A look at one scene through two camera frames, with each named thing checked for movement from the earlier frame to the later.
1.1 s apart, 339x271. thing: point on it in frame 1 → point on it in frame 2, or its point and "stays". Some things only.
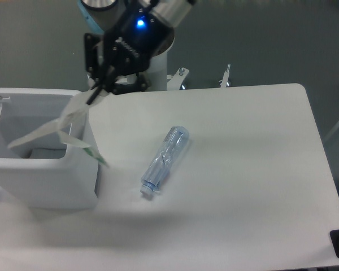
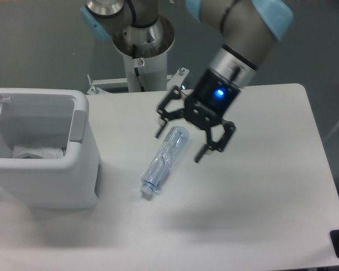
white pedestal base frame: x=173 y=81 stays
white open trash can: x=49 y=173 stays
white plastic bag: x=70 y=126 → x=39 y=152
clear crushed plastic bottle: x=164 y=160 stays
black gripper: x=129 y=45 → x=213 y=94
